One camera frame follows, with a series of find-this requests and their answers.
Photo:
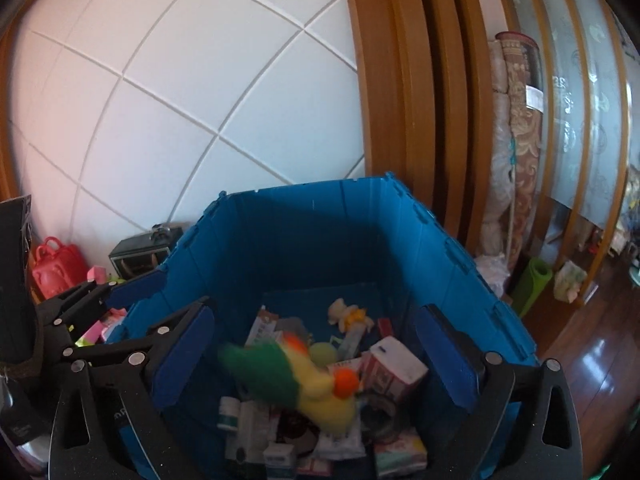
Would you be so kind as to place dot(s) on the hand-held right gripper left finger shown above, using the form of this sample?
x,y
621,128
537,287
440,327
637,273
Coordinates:
x,y
185,355

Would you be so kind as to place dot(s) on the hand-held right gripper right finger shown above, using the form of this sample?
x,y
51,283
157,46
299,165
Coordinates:
x,y
445,360

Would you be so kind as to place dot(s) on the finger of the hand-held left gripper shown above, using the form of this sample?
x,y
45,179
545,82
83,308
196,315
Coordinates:
x,y
150,337
75,305

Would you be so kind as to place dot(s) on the green yellow parrot plush toy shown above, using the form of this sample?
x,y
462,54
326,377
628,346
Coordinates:
x,y
320,385

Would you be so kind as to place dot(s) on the blue plastic crate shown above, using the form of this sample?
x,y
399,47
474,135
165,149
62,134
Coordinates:
x,y
310,240

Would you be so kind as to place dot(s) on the pile of colourful toys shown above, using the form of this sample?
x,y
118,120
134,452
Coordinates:
x,y
102,327

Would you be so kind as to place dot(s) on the red plastic handbag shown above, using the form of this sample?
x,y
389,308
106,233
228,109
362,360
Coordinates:
x,y
57,270

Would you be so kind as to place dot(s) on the white and pink carton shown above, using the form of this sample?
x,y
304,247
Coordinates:
x,y
395,365

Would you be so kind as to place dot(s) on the white bottle green label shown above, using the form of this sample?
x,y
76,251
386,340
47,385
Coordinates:
x,y
229,412

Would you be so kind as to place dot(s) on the white and brown box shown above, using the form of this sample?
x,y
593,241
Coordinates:
x,y
262,327

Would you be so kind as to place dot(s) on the black metal case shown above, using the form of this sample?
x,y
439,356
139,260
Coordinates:
x,y
145,252

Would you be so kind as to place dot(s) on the dark tape roll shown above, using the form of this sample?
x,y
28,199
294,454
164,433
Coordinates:
x,y
380,420

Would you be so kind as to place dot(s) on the white printed tube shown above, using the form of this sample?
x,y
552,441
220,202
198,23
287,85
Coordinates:
x,y
352,342

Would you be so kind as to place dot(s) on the pink and white packet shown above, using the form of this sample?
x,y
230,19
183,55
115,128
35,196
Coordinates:
x,y
400,452

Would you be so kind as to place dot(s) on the cream and yellow plush toy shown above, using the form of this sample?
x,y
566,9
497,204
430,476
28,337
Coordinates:
x,y
346,316

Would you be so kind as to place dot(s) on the rolled green yoga mat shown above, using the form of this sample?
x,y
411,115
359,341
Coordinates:
x,y
531,285

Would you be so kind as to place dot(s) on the light green plush ball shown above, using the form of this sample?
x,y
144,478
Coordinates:
x,y
322,355

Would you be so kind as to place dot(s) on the small white blue box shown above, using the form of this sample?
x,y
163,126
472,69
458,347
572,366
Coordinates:
x,y
280,460

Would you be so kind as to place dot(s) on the white patterned bag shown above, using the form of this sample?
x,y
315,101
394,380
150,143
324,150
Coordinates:
x,y
570,280

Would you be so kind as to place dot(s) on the rolled patterned carpet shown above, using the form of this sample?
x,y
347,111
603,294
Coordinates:
x,y
520,160

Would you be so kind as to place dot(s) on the frosted glass sliding door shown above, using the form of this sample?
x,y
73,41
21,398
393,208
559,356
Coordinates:
x,y
585,110

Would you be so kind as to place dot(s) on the wooden door frame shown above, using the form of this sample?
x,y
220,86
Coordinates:
x,y
425,85

